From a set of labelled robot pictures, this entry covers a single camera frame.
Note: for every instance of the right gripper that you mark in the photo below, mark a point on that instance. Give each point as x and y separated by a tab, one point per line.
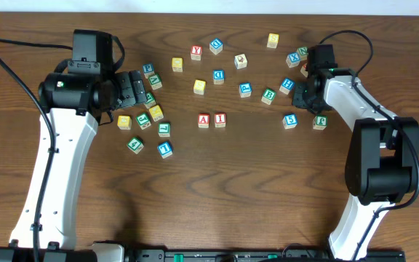
297	100

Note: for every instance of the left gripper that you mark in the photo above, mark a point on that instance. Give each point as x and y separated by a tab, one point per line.
127	96

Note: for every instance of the red I block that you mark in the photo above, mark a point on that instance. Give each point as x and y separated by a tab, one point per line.
220	120

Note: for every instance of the red A block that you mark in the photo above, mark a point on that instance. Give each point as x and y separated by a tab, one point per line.
203	120

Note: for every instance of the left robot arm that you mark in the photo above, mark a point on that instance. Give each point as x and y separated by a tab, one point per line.
71	101

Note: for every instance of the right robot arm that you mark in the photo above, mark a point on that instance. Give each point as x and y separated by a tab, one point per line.
382	164

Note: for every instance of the red M block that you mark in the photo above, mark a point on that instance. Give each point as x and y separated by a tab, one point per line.
303	70

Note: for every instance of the blue H block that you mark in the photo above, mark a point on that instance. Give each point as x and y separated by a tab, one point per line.
287	86

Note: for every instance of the green J block right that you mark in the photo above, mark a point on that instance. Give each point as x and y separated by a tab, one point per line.
319	122

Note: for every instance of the green j block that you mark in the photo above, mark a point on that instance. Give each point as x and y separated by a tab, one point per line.
143	121
319	122

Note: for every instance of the blue 5 block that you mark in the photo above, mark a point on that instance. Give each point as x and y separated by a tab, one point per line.
290	121

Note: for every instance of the blue X block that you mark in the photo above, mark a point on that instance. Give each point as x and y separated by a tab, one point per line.
293	59

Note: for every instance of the green B block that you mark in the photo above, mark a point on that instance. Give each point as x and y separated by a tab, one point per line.
268	96

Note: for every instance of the green N block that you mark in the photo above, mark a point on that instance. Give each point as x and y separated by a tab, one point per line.
303	52

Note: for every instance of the blue P block left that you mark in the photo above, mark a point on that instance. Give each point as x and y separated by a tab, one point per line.
148	70

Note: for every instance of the blue p block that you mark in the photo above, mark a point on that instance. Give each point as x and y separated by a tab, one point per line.
245	90
148	70

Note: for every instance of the yellow block top right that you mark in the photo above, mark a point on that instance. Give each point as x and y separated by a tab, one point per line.
273	40

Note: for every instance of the blue P block centre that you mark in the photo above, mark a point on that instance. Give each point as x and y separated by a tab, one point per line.
245	90

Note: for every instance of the green R block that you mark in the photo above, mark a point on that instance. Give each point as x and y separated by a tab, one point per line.
151	101

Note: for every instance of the white picture block centre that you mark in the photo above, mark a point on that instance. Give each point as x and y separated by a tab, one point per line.
240	61

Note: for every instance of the yellow block far left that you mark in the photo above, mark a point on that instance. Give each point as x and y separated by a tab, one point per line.
124	122

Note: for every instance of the yellow block upper left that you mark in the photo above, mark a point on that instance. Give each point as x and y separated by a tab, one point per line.
177	64

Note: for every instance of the green J block left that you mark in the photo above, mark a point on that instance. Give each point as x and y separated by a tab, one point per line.
143	121

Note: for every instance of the yellow block tilted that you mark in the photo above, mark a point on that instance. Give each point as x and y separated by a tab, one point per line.
156	113

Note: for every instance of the blue D block middle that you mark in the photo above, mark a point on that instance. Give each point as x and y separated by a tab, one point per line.
218	76

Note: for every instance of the blue d block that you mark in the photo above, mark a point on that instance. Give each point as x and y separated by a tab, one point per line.
218	76
216	46

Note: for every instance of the red Y block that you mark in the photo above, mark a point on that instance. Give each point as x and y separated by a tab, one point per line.
196	52

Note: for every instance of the green 4 block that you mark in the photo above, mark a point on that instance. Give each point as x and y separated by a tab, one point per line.
135	145

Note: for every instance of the blue D block top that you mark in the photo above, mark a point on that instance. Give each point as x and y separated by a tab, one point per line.
216	46

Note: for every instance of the green 7 block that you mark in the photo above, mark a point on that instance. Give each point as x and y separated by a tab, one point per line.
164	130

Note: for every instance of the yellow block centre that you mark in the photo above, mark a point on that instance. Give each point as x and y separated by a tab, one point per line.
199	87

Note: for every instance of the blue L block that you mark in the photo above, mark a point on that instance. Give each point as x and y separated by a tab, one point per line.
165	149

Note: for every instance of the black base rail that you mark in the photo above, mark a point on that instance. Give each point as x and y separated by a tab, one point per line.
292	254

